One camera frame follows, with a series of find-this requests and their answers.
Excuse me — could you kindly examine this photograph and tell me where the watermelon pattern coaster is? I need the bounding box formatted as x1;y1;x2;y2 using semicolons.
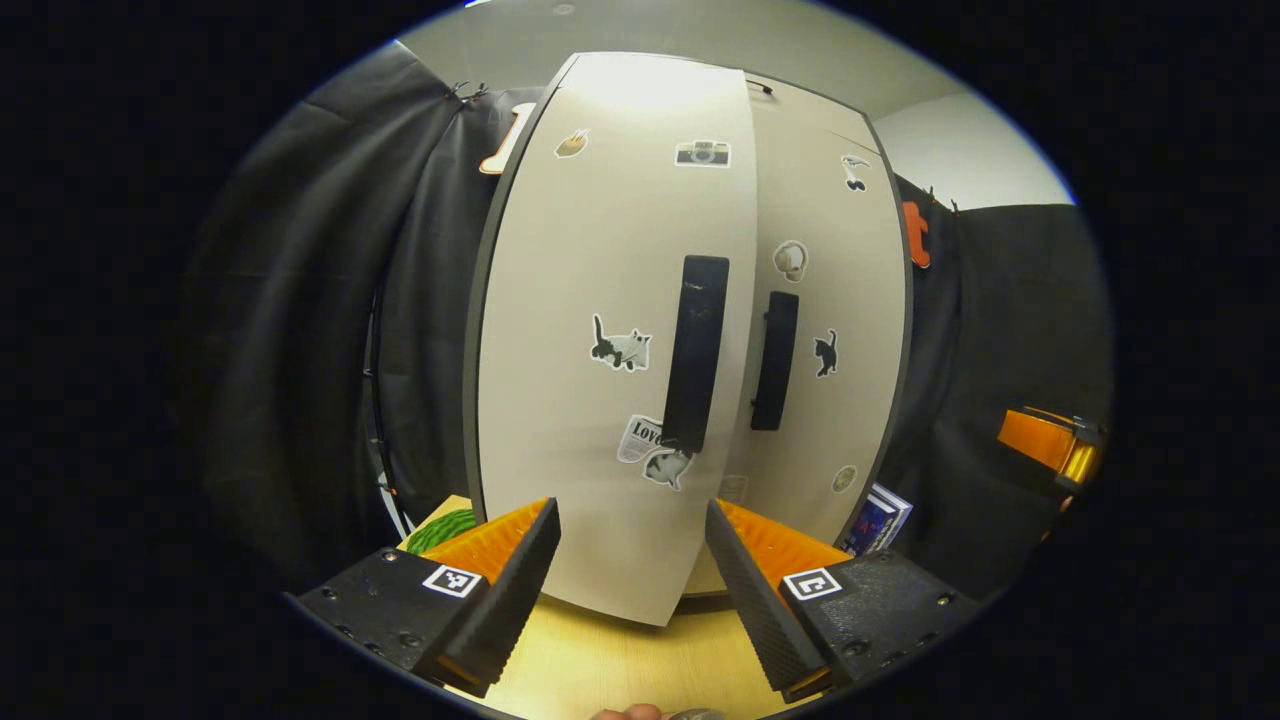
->
405;507;481;557

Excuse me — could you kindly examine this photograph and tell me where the white and grey cabinet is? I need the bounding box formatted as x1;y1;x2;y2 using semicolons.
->
462;50;916;629

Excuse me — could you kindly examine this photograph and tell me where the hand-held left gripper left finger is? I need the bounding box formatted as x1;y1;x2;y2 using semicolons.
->
288;497;563;699

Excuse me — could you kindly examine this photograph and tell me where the blue grey book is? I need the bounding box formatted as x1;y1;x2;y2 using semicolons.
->
843;484;914;558

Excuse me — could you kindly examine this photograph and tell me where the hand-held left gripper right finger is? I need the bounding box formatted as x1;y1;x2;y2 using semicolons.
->
704;498;983;704

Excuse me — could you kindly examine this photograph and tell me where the black backdrop cloth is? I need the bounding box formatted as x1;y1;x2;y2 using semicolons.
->
175;40;1116;601

